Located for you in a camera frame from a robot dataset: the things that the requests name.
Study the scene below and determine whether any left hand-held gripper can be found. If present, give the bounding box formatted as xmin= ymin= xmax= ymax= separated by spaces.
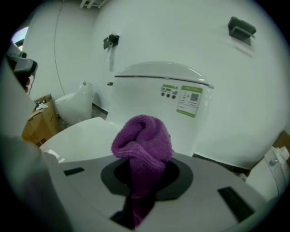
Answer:
xmin=5 ymin=40 xmax=39 ymax=77

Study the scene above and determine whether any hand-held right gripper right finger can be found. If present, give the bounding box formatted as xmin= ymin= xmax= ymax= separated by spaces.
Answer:
xmin=145 ymin=153 xmax=269 ymax=231

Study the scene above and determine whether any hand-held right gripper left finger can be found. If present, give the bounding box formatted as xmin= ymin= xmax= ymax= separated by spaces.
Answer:
xmin=48 ymin=155 xmax=132 ymax=231

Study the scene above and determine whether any purple cloth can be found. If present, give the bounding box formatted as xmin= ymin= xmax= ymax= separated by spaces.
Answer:
xmin=111 ymin=114 xmax=175 ymax=227

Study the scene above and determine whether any white egg-shaped toilet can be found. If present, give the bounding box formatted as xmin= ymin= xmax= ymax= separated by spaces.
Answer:
xmin=54 ymin=80 xmax=95 ymax=126

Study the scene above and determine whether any white smart toilet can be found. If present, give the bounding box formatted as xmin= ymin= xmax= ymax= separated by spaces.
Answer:
xmin=245 ymin=145 xmax=290 ymax=203

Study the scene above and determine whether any white toilet with green label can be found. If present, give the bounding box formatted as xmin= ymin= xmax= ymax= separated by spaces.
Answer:
xmin=106 ymin=60 xmax=215 ymax=159

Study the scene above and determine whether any person's left hand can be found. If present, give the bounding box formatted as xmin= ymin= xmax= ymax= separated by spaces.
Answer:
xmin=24 ymin=76 xmax=32 ymax=94

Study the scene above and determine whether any crumpled white tissue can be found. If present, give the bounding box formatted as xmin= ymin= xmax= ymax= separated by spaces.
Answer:
xmin=34 ymin=101 xmax=48 ymax=111

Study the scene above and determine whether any large brown cardboard box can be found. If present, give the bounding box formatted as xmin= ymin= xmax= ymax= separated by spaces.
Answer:
xmin=21 ymin=93 xmax=61 ymax=148

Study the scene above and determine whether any black empty paper holder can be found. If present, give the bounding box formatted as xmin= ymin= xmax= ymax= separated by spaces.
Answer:
xmin=227 ymin=16 xmax=257 ymax=46

